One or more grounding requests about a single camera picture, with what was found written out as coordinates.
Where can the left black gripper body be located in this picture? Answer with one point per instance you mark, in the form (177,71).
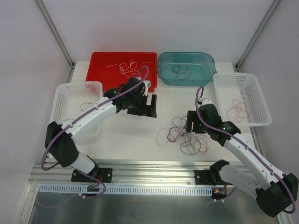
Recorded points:
(142,109)

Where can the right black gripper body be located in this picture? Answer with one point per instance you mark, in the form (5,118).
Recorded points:
(195,120)

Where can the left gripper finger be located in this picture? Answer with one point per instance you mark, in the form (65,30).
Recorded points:
(153,103)
(144,113)

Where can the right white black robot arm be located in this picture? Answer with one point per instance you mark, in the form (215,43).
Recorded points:
(273,190)

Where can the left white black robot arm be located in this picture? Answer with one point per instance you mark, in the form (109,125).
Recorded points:
(61,139)

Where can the teal translucent plastic tub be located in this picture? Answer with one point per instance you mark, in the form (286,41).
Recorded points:
(186,68)

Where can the red plastic tray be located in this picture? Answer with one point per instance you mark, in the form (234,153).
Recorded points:
(115,68)

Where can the right white perforated basket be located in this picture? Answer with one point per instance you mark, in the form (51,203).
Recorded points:
(240,99)

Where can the white perforated basket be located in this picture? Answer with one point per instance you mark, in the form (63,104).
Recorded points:
(72,99)
(240,99)

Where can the left white perforated basket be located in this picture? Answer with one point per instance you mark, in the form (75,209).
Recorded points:
(72,99)

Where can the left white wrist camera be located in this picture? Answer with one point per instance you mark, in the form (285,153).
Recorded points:
(144,88)

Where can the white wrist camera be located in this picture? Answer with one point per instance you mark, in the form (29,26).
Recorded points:
(144,88)
(203,101)

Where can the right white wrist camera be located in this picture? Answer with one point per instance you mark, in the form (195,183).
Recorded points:
(203,101)

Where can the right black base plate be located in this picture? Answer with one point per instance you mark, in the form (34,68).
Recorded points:
(207,177)

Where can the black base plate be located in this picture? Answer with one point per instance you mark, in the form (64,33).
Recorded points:
(102,174)
(207,177)

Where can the aluminium mounting rail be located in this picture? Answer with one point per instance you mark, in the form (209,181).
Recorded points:
(125,172)

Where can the left aluminium frame post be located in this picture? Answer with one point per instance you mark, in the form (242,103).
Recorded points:
(43,9)

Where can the aluminium frame post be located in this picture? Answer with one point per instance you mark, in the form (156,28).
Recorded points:
(43,9)
(262,25)

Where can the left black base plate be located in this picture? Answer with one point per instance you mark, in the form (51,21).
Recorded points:
(102,174)

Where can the white slotted cable duct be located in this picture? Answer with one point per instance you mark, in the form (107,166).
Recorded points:
(126,189)

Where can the right aluminium frame post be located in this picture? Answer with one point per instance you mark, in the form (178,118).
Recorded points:
(262,25)

